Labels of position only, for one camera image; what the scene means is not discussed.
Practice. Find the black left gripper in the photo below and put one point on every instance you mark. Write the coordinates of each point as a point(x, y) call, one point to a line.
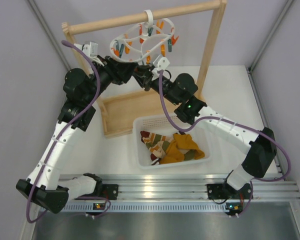
point(120, 72)

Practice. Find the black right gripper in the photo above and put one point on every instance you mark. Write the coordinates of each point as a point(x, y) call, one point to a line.
point(143, 75)

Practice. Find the white clip hanger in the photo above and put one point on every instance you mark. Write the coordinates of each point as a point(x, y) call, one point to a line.
point(145, 41)

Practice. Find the mustard yellow sock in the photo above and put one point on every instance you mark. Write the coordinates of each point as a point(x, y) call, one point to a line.
point(182, 149)

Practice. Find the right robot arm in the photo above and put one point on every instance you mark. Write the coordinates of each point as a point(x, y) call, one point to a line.
point(258, 146)

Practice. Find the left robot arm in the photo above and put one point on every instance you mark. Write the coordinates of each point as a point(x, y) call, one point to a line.
point(42, 187)

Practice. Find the striped socks pile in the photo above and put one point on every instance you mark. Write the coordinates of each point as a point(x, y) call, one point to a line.
point(157, 145)

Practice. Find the wooden drying rack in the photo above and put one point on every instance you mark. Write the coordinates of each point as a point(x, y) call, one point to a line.
point(121, 104)

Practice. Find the white plastic basket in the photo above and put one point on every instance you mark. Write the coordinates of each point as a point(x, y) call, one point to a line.
point(159, 124)

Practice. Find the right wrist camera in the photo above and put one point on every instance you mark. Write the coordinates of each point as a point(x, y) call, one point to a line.
point(160, 64)

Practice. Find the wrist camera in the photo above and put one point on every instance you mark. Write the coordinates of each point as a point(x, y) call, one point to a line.
point(92, 48)
point(160, 64)

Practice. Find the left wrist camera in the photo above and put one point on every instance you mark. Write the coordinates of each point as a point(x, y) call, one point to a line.
point(92, 48)

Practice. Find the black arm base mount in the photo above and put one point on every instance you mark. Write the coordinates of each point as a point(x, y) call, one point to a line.
point(110, 191)

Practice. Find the aluminium frame rail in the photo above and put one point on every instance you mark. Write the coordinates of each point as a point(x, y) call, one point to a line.
point(159, 194)

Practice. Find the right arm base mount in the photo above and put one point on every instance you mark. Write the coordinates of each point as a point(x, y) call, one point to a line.
point(221, 192)

